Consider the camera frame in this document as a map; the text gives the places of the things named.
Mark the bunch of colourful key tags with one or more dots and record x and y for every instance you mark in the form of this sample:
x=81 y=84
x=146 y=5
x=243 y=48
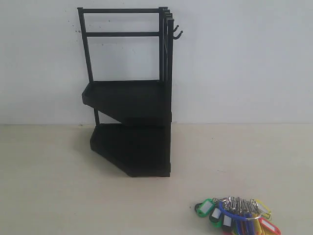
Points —
x=238 y=216

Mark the black two-tier metal shelf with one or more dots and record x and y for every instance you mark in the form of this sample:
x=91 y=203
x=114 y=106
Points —
x=133 y=118

